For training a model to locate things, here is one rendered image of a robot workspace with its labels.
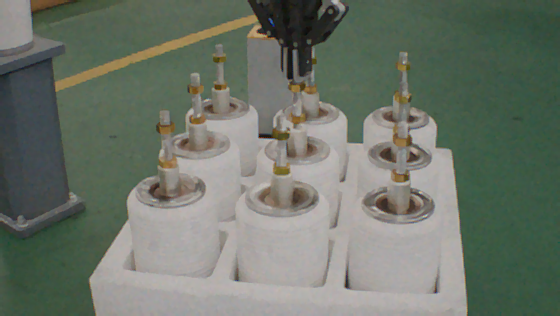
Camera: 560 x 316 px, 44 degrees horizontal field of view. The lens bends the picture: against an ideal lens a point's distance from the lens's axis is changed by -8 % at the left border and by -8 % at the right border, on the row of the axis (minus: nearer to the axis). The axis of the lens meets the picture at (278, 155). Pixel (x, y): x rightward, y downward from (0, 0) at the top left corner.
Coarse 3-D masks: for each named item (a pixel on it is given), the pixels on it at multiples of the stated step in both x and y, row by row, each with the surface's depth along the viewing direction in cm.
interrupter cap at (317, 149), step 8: (272, 144) 88; (312, 144) 88; (320, 144) 87; (272, 152) 86; (288, 152) 86; (312, 152) 86; (320, 152) 85; (328, 152) 85; (288, 160) 83; (296, 160) 84; (304, 160) 83; (312, 160) 83; (320, 160) 84
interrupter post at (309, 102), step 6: (306, 96) 95; (312, 96) 95; (318, 96) 96; (306, 102) 95; (312, 102) 95; (318, 102) 96; (306, 108) 96; (312, 108) 96; (318, 108) 96; (306, 114) 96; (312, 114) 96; (318, 114) 97
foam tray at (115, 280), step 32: (352, 160) 101; (448, 160) 100; (352, 192) 92; (448, 192) 92; (128, 224) 85; (224, 224) 85; (448, 224) 84; (128, 256) 80; (224, 256) 79; (448, 256) 78; (96, 288) 75; (128, 288) 74; (160, 288) 74; (192, 288) 74; (224, 288) 74; (256, 288) 74; (288, 288) 74; (320, 288) 73; (448, 288) 73
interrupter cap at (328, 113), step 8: (320, 104) 99; (328, 104) 99; (288, 112) 97; (320, 112) 97; (328, 112) 97; (336, 112) 96; (288, 120) 95; (312, 120) 94; (320, 120) 94; (328, 120) 94
